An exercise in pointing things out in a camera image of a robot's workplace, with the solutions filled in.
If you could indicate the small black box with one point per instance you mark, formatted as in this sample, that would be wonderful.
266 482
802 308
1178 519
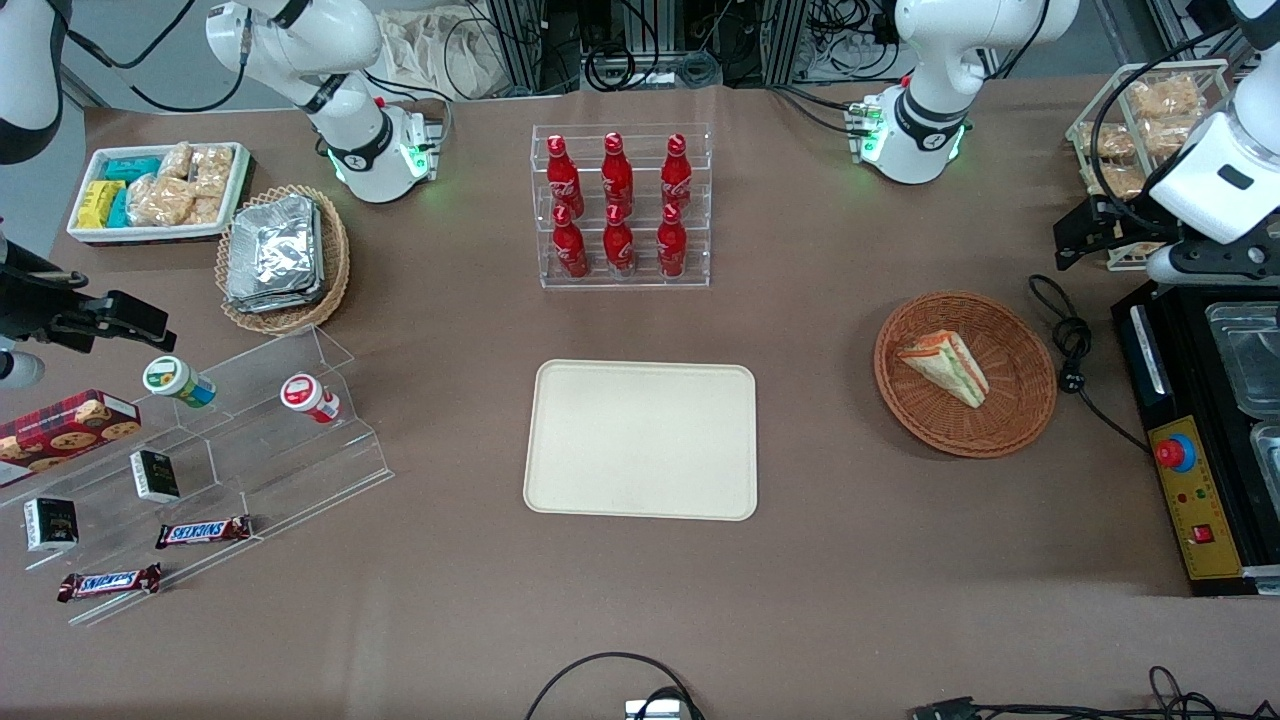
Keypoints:
155 477
50 524

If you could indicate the white rectangular snack tray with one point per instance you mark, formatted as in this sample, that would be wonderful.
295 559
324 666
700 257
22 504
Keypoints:
150 233

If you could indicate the black sealing machine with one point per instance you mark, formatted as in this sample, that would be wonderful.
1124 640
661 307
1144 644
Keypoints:
1195 500

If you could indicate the clear acrylic bottle rack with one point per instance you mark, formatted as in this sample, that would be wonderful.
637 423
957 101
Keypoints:
701 200

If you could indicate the red cola bottle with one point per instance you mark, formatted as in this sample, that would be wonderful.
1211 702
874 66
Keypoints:
677 170
619 248
617 170
561 170
570 250
672 248

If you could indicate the red cookie box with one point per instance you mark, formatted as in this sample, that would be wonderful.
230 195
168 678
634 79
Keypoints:
60 430

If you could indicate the red lid yogurt cup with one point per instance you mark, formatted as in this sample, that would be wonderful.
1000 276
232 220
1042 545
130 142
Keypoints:
305 395

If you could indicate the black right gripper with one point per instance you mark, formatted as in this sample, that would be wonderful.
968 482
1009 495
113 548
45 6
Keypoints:
30 308

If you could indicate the brown round wicker basket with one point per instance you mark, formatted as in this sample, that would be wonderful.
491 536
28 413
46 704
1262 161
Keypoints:
1012 330

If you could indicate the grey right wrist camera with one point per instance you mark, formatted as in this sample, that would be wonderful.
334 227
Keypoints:
18 369

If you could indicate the clear plastic food container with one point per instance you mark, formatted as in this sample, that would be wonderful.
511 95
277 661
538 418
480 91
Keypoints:
1250 355
1268 455

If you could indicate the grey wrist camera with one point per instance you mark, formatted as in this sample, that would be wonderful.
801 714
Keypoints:
18 369
1200 265

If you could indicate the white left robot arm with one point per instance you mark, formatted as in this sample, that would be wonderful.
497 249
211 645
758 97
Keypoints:
925 130

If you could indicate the bagged crispy snack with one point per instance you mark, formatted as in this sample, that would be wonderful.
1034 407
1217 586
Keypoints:
1165 97
1180 137
1108 142
1120 180

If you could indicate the teal snack pack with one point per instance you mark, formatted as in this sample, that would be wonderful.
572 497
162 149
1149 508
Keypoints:
119 210
132 168

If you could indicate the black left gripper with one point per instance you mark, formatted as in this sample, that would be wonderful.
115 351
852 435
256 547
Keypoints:
1122 222

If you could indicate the silver foil pack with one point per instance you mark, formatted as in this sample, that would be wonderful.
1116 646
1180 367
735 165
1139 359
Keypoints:
272 245
280 304

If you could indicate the tan oval wicker basket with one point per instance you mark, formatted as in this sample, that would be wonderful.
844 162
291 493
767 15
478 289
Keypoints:
335 260

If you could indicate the snickers chocolate bar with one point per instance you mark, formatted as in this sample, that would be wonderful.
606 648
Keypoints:
203 531
108 582

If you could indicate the clear acrylic stepped display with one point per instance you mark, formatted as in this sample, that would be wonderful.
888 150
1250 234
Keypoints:
300 480

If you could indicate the beige rectangular tray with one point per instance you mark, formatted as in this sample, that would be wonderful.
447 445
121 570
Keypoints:
640 440

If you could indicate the small grey device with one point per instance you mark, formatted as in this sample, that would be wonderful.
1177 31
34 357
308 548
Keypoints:
655 711

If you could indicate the beige cloth bag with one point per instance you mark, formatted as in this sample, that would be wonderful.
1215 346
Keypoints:
440 55

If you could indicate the clear bagged rice cracker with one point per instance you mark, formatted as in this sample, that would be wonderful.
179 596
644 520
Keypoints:
212 175
160 200
175 160

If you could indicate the green lid yogurt cup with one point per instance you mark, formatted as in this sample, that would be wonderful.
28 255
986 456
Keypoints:
175 379

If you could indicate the yellow snack pack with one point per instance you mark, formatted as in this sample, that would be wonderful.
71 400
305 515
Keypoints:
98 203

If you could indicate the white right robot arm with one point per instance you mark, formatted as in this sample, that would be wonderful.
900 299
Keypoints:
350 140

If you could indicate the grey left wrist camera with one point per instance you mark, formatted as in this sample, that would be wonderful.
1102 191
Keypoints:
1200 265

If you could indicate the triangle sandwich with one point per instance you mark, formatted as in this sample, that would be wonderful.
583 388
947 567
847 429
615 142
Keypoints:
945 368

